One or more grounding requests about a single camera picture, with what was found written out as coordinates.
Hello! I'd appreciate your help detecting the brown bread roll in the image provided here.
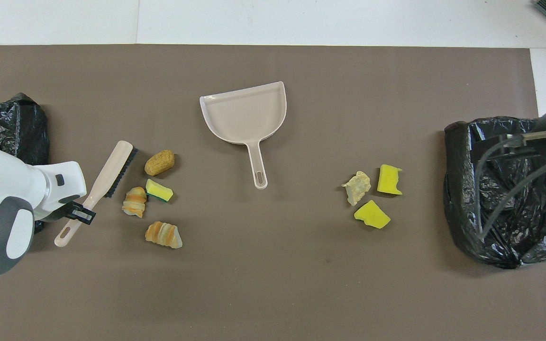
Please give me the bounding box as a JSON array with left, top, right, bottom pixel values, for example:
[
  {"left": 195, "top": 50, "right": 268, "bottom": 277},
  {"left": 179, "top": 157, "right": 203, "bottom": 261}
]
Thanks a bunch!
[{"left": 144, "top": 150, "right": 176, "bottom": 176}]

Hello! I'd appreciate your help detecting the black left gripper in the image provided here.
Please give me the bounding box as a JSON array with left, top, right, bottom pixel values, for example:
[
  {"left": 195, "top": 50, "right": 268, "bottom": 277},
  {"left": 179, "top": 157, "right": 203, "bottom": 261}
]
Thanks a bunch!
[{"left": 43, "top": 195, "right": 97, "bottom": 225}]

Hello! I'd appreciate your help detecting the brown table mat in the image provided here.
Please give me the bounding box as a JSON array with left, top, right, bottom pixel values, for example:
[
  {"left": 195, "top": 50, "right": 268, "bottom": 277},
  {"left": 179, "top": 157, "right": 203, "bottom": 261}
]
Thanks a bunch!
[{"left": 0, "top": 45, "right": 546, "bottom": 341}]

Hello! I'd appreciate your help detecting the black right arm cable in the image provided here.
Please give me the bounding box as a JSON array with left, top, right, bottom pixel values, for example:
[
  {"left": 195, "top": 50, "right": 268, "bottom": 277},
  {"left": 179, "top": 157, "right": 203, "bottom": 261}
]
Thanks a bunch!
[{"left": 472, "top": 130, "right": 546, "bottom": 237}]

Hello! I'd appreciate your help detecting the black bag-lined trash bin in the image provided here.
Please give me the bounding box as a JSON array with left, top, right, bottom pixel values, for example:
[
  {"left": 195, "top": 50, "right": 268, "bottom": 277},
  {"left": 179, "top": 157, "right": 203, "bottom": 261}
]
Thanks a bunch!
[
  {"left": 444, "top": 116, "right": 546, "bottom": 269},
  {"left": 0, "top": 92, "right": 50, "bottom": 166}
]

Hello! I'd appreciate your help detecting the yellow sponge with green pad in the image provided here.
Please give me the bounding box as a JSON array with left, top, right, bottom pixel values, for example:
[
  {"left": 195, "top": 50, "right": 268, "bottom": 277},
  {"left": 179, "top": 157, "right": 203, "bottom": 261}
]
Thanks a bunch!
[{"left": 146, "top": 179, "right": 174, "bottom": 203}]

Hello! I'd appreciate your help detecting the crumpled beige scrap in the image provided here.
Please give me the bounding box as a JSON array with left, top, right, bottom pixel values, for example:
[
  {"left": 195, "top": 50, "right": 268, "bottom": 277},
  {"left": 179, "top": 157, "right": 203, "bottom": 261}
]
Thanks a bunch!
[{"left": 341, "top": 171, "right": 372, "bottom": 206}]

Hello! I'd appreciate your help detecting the wedge-shaped yellow sponge piece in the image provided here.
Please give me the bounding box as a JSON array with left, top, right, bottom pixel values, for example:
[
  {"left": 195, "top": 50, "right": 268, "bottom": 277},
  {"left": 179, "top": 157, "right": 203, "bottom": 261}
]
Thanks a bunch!
[{"left": 354, "top": 199, "right": 391, "bottom": 230}]

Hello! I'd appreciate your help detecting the beige plastic dustpan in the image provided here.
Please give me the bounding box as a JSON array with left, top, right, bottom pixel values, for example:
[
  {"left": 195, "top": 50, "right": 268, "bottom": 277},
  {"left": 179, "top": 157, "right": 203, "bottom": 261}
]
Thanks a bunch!
[{"left": 200, "top": 81, "right": 286, "bottom": 190}]

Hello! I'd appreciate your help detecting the short orange-striped croissant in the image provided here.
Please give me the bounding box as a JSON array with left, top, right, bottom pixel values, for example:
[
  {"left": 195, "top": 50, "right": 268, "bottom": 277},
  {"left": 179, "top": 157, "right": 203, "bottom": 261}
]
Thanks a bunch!
[{"left": 122, "top": 186, "right": 148, "bottom": 218}]

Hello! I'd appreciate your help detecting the long orange-striped croissant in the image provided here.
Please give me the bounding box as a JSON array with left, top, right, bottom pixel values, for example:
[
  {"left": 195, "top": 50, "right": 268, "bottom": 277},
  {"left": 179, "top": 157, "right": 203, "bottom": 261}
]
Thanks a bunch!
[{"left": 145, "top": 221, "right": 183, "bottom": 249}]

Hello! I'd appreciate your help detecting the notched yellow sponge piece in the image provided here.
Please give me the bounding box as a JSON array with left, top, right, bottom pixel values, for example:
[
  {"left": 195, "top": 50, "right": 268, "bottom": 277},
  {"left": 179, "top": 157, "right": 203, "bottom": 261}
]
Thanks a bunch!
[{"left": 377, "top": 164, "right": 403, "bottom": 196}]

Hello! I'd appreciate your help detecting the beige hand brush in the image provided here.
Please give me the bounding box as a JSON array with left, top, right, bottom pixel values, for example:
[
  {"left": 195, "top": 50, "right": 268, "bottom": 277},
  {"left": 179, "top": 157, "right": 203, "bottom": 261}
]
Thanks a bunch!
[{"left": 55, "top": 140, "right": 138, "bottom": 248}]

